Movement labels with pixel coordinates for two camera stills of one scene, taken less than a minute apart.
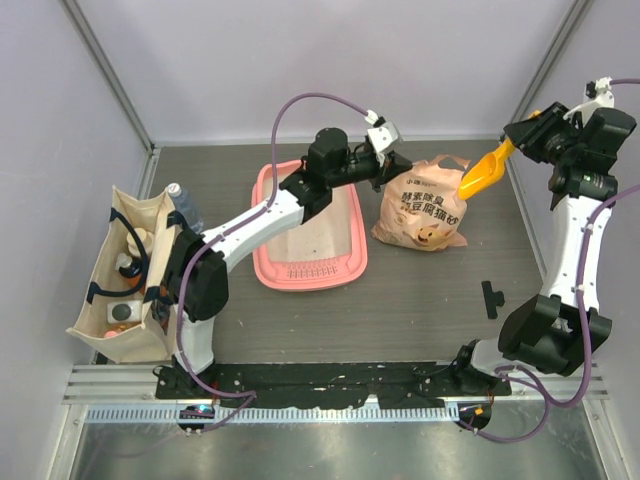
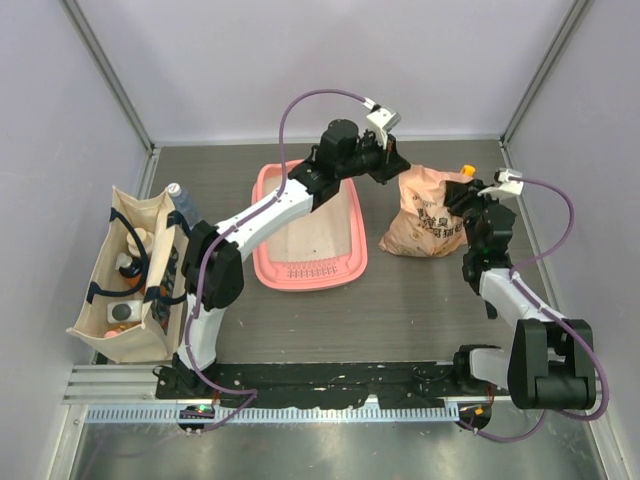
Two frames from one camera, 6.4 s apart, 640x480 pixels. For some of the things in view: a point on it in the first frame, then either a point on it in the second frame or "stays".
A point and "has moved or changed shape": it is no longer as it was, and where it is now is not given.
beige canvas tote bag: [114, 310] stays
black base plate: [415, 384] stays
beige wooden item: [146, 238] stays
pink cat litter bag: [421, 207] has moved or changed shape
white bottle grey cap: [124, 311] stays
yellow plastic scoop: [487, 169] has moved or changed shape
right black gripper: [529, 135] -> [458, 195]
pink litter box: [327, 253] stays
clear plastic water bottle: [182, 204] stays
